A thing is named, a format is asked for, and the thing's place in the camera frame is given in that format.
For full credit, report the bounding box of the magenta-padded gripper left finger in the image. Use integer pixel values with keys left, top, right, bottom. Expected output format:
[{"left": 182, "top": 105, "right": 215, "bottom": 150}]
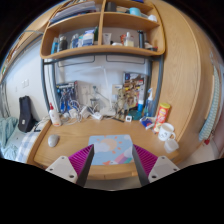
[{"left": 45, "top": 143, "right": 95, "bottom": 188}]

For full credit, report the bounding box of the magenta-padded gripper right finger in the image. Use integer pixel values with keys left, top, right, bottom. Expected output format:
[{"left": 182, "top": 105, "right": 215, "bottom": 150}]
[{"left": 132, "top": 143, "right": 180, "bottom": 187}]

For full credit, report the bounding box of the grey computer mouse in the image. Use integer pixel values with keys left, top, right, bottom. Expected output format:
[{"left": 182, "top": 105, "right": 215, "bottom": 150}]
[{"left": 47, "top": 134, "right": 61, "bottom": 148}]

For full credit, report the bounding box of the pastel cloud print mouse pad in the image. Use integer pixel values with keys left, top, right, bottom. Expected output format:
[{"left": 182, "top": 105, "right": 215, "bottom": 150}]
[{"left": 88, "top": 134, "right": 135, "bottom": 166}]

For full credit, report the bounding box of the clear plastic cup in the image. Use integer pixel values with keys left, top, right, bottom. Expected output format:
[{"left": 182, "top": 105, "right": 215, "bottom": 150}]
[{"left": 163, "top": 138, "right": 180, "bottom": 154}]

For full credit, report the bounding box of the white mug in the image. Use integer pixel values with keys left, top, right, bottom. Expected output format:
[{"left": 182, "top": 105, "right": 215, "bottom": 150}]
[{"left": 157, "top": 122, "right": 177, "bottom": 142}]

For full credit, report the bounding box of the blue checked bed sheet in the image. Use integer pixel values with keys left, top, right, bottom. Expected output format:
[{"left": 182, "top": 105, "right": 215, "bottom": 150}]
[{"left": 14, "top": 129, "right": 41, "bottom": 164}]

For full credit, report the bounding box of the blue snack packet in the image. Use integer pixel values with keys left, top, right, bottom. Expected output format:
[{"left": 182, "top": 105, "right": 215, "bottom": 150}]
[{"left": 140, "top": 116, "right": 156, "bottom": 130}]

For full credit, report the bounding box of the white pump bottle red cap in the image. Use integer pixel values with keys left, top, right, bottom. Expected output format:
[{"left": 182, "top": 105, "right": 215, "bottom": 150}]
[{"left": 49, "top": 103, "right": 62, "bottom": 128}]

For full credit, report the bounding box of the white charger block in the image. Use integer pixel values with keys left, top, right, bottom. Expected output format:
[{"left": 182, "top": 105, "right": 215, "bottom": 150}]
[
  {"left": 68, "top": 108, "right": 79, "bottom": 119},
  {"left": 79, "top": 105, "right": 91, "bottom": 119}
]

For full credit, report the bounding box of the teal round dish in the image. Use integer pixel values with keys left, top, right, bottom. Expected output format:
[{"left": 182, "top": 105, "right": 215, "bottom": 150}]
[{"left": 131, "top": 109, "right": 143, "bottom": 121}]

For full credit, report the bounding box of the white power strip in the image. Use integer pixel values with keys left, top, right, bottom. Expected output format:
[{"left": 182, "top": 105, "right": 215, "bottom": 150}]
[{"left": 89, "top": 111, "right": 104, "bottom": 121}]

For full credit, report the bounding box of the blue spray bottle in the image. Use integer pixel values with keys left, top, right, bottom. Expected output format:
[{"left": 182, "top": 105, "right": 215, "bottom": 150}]
[{"left": 143, "top": 88, "right": 155, "bottom": 118}]

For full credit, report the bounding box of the black bag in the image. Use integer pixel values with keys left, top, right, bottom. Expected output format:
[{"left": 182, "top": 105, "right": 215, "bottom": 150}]
[{"left": 17, "top": 95, "right": 36, "bottom": 134}]

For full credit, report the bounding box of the blue white tube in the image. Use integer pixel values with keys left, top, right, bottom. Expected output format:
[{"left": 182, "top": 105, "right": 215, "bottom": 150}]
[{"left": 137, "top": 98, "right": 145, "bottom": 113}]

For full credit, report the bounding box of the teal blanket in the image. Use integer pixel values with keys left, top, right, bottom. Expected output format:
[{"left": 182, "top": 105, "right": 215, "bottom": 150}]
[{"left": 0, "top": 116, "right": 18, "bottom": 161}]

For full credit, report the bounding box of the teal patterned hanging towel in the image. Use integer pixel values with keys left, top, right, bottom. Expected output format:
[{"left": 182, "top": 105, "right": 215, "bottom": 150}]
[{"left": 198, "top": 66, "right": 222, "bottom": 142}]

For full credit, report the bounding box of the blue robot model kit box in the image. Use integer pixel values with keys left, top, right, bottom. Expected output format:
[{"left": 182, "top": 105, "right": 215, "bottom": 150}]
[{"left": 55, "top": 81, "right": 79, "bottom": 113}]

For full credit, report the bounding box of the white printed model box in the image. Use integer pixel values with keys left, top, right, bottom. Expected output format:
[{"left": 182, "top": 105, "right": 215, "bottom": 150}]
[{"left": 123, "top": 72, "right": 146, "bottom": 101}]

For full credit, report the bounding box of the wooden shelf unit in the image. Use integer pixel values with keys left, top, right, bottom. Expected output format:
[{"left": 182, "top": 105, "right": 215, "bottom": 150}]
[{"left": 39, "top": 0, "right": 166, "bottom": 60}]

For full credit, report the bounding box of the grey metal desk frame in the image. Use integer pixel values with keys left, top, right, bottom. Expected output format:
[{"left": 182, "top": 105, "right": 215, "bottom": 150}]
[{"left": 40, "top": 54, "right": 165, "bottom": 118}]

